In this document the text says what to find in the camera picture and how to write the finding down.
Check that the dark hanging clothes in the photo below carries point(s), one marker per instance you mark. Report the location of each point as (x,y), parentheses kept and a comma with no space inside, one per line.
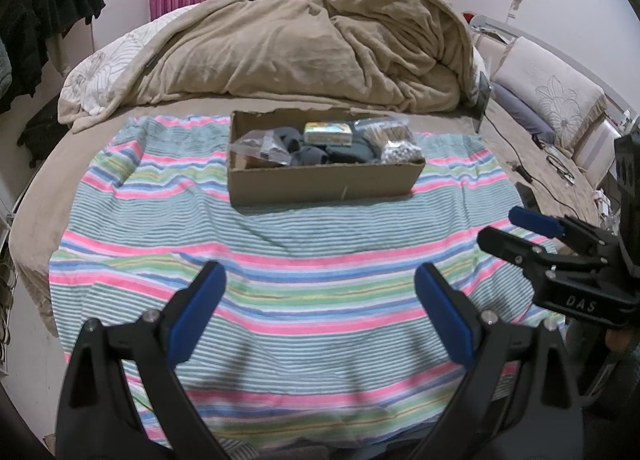
(35,14)

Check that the person's right hand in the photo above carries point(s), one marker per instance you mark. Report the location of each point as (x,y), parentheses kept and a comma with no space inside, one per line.
(619,340)

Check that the cream floral pillow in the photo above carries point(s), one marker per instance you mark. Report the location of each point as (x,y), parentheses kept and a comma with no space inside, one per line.
(555,94)

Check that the dark tablet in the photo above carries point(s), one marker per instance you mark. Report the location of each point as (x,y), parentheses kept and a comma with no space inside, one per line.
(484,99)

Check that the silver bed headboard rail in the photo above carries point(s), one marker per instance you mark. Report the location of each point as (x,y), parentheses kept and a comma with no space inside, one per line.
(492,24)

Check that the beige fleece blanket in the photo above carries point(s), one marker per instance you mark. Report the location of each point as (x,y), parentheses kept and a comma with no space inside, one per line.
(300,44)

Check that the white cushion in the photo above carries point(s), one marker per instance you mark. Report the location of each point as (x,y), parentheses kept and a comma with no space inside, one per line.
(595,149)

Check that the striped blanket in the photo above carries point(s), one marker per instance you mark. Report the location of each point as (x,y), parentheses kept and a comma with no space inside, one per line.
(300,265)

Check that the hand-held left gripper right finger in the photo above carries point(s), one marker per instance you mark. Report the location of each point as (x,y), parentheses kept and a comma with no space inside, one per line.
(445,310)

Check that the cartoon print tissue packet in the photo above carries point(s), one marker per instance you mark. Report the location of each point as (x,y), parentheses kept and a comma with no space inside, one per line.
(327,133)

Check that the white floral quilt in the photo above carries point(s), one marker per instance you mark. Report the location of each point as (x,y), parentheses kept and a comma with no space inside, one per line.
(100,74)

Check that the eyeglasses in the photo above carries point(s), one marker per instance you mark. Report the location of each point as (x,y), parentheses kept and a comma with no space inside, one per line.
(560,168)

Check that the brown cardboard box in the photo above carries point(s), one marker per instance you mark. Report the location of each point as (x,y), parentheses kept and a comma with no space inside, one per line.
(320,185)

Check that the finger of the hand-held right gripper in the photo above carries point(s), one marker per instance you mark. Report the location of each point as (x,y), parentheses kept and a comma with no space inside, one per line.
(505,247)
(535,221)

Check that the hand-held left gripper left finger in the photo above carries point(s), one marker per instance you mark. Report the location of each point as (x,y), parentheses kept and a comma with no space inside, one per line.
(197,312)

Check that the grey pillow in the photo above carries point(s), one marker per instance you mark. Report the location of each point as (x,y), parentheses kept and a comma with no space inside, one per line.
(522,112)

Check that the dark bag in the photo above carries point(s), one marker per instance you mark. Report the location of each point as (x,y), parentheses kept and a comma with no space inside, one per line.
(45,129)

